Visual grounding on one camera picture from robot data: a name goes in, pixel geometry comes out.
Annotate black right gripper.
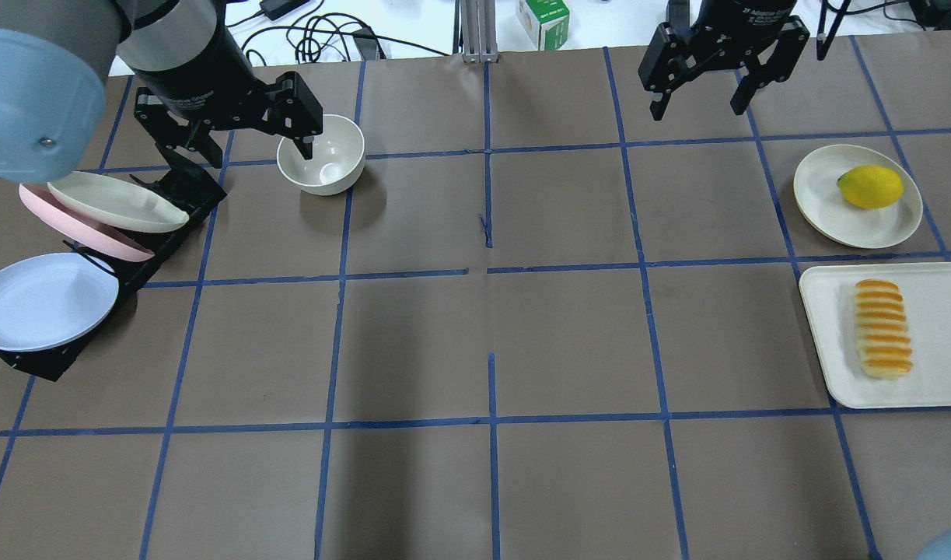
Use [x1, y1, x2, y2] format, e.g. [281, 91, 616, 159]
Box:
[638, 16, 809, 121]

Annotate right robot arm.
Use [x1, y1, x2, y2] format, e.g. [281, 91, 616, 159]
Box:
[638, 1, 809, 121]

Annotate black power adapter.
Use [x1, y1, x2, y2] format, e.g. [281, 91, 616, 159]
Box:
[259, 0, 309, 21]

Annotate black dish rack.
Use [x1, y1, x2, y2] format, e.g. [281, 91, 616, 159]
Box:
[0, 170, 226, 380]

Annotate white rectangular tray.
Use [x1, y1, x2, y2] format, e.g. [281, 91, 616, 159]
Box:
[799, 262, 951, 410]

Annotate black cable bundle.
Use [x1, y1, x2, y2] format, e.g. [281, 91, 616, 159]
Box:
[226, 0, 451, 65]

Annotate pink plate in rack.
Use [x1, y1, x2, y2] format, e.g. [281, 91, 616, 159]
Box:
[18, 184, 155, 263]

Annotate green white small box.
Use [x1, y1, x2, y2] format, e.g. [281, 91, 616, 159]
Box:
[516, 1, 571, 51]

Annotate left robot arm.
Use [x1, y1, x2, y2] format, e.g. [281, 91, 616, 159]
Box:
[0, 1, 323, 182]

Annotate cream plate under lemon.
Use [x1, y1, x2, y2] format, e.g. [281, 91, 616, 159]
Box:
[794, 143, 924, 249]

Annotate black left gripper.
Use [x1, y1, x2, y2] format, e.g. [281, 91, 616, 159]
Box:
[134, 53, 323, 187]

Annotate striped bread loaf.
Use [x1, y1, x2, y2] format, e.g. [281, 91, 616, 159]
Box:
[853, 278, 914, 380]

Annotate cream plate in rack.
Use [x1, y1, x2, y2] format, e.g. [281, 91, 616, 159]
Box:
[47, 171, 190, 233]

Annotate yellow lemon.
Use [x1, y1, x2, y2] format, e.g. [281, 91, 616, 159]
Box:
[835, 164, 905, 209]

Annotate aluminium frame post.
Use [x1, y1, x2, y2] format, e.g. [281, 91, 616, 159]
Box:
[453, 1, 499, 64]

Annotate blue plate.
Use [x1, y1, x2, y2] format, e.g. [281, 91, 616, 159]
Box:
[0, 252, 120, 353]

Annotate cream ceramic bowl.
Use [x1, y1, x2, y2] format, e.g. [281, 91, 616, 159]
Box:
[276, 114, 365, 196]

